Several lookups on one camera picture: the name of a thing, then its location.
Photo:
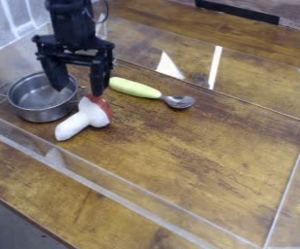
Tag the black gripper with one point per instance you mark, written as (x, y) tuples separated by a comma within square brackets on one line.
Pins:
[(74, 44)]

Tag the silver metal pot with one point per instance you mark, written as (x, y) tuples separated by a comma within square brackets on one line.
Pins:
[(37, 102)]

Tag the red and white plush mushroom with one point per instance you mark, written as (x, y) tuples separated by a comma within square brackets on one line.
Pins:
[(94, 113)]

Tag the black bar in background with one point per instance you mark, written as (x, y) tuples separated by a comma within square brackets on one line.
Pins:
[(239, 12)]

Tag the spoon with green handle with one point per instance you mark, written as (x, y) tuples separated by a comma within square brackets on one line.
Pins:
[(136, 89)]

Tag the clear acrylic enclosure wall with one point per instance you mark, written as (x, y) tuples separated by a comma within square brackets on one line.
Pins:
[(196, 179)]

